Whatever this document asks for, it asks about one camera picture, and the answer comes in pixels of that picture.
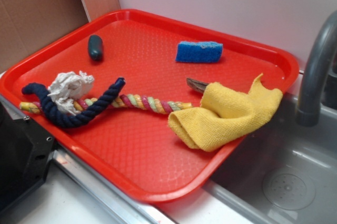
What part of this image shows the multicolour twisted rope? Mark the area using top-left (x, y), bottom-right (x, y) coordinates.
top-left (19, 94), bottom-right (193, 115)

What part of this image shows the red plastic tray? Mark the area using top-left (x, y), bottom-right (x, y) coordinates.
top-left (1, 9), bottom-right (299, 203)

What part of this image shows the blue sponge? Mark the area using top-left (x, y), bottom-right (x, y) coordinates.
top-left (175, 42), bottom-right (223, 63)

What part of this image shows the navy blue rope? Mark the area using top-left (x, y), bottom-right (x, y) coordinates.
top-left (21, 77), bottom-right (126, 129)

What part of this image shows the grey faucet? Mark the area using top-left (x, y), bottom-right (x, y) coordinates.
top-left (295, 12), bottom-right (336, 127)

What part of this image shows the grey sink basin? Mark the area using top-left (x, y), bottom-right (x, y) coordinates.
top-left (204, 81), bottom-right (336, 223)

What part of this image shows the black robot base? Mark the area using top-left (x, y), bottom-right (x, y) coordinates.
top-left (1, 104), bottom-right (55, 213)

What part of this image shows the brown wooden piece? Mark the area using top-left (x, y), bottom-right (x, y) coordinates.
top-left (186, 78), bottom-right (209, 94)

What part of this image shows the yellow microfibre cloth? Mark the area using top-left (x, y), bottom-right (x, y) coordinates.
top-left (168, 76), bottom-right (283, 152)

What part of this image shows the brown cardboard panel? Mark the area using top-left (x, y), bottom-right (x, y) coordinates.
top-left (1, 0), bottom-right (120, 72)

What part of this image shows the dark green oblong object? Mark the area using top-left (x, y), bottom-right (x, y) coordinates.
top-left (87, 35), bottom-right (103, 61)

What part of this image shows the crumpled white paper towel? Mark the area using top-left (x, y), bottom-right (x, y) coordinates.
top-left (47, 71), bottom-right (95, 116)

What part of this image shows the silver metal rail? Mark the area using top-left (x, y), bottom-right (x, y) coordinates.
top-left (1, 98), bottom-right (172, 223)

